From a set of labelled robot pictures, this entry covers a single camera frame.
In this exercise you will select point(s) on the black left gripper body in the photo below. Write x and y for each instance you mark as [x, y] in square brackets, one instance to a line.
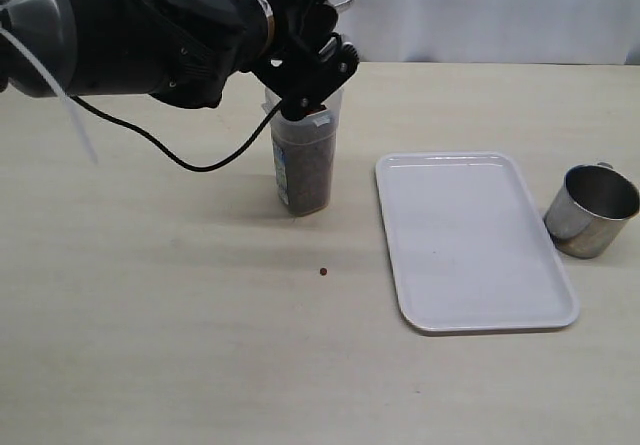
[313, 28]

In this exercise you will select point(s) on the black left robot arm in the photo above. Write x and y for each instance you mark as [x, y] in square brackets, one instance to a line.
[182, 52]

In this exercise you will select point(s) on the clear plastic tall container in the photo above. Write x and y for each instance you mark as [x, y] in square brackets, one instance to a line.
[303, 155]

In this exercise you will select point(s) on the white curtain backdrop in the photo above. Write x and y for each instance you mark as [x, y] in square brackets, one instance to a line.
[495, 31]

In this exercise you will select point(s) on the white rectangular plastic tray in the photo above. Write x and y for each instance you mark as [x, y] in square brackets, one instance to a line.
[467, 247]

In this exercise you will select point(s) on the white left zip tie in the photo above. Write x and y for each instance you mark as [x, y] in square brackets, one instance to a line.
[45, 95]

